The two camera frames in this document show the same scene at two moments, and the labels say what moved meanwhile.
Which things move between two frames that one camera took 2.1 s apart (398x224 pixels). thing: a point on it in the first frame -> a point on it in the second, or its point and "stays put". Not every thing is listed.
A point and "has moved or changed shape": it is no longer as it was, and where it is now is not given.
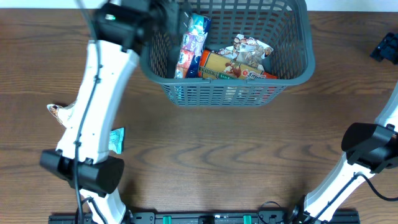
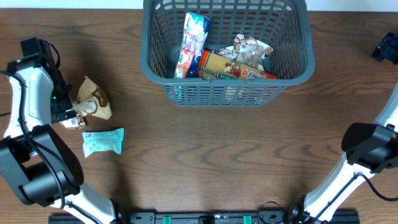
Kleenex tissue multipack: (194, 40) stays put
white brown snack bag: (247, 50) stays put
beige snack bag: (64, 115) has moved or changed shape
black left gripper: (171, 20) -> (64, 101)
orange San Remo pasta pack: (215, 66) stays put
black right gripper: (385, 47) stays put
